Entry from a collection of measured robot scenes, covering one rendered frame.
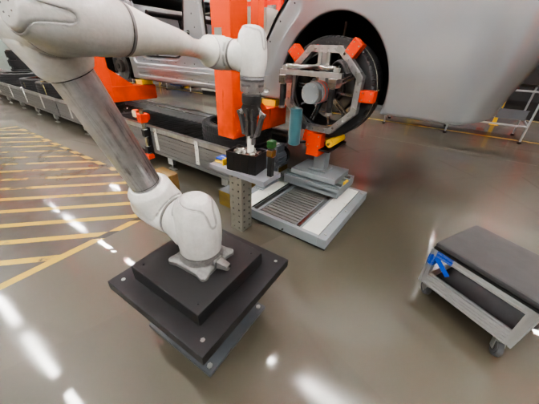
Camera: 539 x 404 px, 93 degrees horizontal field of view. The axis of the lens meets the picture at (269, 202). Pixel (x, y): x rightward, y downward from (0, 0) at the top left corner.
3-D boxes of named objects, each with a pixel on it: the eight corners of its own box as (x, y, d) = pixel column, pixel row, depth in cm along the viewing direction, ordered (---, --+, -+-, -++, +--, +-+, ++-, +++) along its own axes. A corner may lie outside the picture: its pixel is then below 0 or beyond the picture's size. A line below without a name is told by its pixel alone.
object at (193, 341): (210, 406, 88) (202, 358, 73) (126, 329, 111) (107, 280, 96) (283, 305, 125) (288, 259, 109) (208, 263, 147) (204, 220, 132)
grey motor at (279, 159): (294, 178, 235) (298, 140, 217) (268, 195, 205) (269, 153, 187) (278, 172, 243) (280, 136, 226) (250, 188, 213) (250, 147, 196)
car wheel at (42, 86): (54, 92, 483) (50, 78, 471) (91, 93, 490) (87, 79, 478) (30, 98, 427) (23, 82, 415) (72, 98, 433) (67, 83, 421)
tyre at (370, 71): (348, 147, 209) (405, 66, 166) (337, 155, 192) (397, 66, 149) (288, 104, 226) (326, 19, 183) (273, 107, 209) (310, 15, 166)
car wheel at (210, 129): (279, 139, 271) (281, 117, 260) (257, 160, 217) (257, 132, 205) (224, 132, 288) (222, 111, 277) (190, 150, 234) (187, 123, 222)
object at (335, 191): (352, 184, 227) (354, 174, 222) (336, 199, 201) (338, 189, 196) (303, 170, 251) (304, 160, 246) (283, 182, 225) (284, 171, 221)
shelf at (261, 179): (280, 177, 153) (281, 172, 152) (263, 187, 141) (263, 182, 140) (228, 160, 174) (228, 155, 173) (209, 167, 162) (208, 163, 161)
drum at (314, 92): (331, 103, 178) (334, 80, 171) (318, 107, 163) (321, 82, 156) (314, 100, 185) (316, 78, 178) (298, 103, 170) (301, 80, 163)
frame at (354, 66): (354, 137, 178) (372, 46, 151) (350, 139, 173) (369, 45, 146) (288, 123, 205) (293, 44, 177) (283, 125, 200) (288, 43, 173)
